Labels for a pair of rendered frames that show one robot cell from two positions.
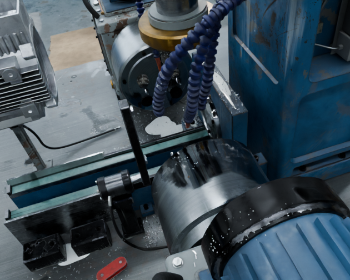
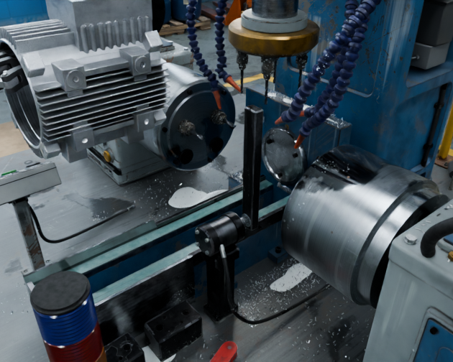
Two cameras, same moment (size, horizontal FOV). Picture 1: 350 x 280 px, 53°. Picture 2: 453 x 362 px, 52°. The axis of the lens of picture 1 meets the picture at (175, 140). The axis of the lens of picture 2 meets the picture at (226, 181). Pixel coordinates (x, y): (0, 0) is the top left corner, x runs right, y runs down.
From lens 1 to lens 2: 0.50 m
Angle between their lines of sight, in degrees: 26
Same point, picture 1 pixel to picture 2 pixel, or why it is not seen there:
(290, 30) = (395, 29)
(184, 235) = (373, 234)
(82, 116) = (69, 204)
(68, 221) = (135, 314)
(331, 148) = not seen: hidden behind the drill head
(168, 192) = (326, 202)
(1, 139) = not seen: outside the picture
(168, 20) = (279, 21)
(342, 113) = (418, 129)
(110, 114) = (109, 195)
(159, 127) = (186, 199)
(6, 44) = (127, 31)
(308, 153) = not seen: hidden behind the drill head
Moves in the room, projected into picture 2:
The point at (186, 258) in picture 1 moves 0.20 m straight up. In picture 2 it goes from (414, 235) to (452, 100)
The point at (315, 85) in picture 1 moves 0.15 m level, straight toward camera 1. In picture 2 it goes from (409, 91) to (436, 121)
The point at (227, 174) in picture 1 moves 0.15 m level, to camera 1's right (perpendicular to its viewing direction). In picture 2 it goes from (387, 166) to (446, 146)
